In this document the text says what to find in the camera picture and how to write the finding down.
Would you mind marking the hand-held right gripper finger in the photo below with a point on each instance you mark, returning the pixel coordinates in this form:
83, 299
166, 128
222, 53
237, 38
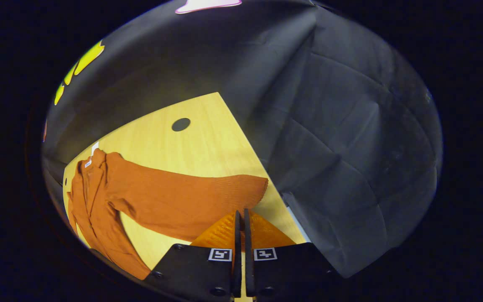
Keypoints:
237, 251
247, 251

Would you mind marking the orange button-up garment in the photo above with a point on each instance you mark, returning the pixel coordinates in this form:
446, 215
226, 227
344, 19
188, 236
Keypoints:
174, 201

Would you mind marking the black backdrop cloth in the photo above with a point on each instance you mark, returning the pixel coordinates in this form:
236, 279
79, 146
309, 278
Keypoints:
350, 147

